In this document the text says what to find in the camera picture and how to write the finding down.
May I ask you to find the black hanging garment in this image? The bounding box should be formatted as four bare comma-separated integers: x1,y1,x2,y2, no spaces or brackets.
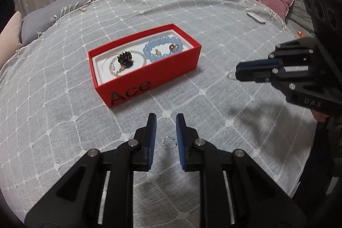
0,0,15,31

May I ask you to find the white paper tag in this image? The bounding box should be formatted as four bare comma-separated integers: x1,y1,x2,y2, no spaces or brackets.
246,12,266,24

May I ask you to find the red Ace box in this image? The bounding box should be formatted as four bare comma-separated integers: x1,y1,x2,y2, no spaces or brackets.
88,24,202,108

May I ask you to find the grey checked bedspread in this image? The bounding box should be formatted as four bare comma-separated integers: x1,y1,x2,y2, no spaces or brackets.
1,0,316,227

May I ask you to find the orange small tube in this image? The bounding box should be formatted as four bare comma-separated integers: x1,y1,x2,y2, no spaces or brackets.
297,31,306,38

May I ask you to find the black flower hair clip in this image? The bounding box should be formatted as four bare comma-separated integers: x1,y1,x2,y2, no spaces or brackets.
117,51,133,68

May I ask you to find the blue bead bracelet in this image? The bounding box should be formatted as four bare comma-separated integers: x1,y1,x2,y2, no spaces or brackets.
143,35,186,63

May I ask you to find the pearl strand in box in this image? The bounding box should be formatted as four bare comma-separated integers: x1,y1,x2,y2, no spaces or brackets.
109,50,147,78

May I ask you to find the beige pillow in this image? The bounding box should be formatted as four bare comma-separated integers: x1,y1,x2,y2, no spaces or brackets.
0,11,23,68

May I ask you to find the silver bead ring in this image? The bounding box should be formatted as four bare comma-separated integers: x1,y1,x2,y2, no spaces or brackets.
162,136,177,150

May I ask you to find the right hand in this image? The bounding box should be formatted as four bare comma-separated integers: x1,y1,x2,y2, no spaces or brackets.
311,110,329,123

